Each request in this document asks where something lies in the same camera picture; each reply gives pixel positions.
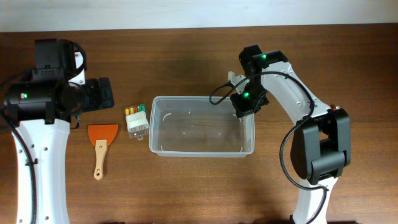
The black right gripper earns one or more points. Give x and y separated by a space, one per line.
242 109

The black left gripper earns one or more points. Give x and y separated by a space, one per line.
104 95

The clear plastic storage container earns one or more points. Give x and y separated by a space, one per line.
190 126

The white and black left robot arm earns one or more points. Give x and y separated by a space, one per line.
39 110

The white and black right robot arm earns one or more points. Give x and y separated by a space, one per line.
321 135

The clear case of coloured screwdrivers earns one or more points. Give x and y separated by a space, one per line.
137 122

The orange scraper with wooden handle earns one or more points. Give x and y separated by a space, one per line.
101 136

